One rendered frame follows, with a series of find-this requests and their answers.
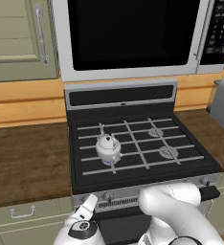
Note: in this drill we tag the white kettle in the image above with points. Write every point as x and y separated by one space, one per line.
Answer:
108 147

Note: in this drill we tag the silver microwave oven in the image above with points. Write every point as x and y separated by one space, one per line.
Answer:
133 35

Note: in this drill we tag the silver stove knob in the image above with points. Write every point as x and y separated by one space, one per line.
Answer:
108 195
206 181

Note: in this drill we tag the black oven door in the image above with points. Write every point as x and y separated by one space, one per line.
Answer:
123 230

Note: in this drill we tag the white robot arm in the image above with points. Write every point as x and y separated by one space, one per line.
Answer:
181 210

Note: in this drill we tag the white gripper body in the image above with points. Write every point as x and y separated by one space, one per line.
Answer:
88 205

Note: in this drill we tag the black and silver stove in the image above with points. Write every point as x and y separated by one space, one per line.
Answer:
133 153

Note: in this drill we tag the black microwave door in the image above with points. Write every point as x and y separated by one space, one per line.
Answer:
129 32

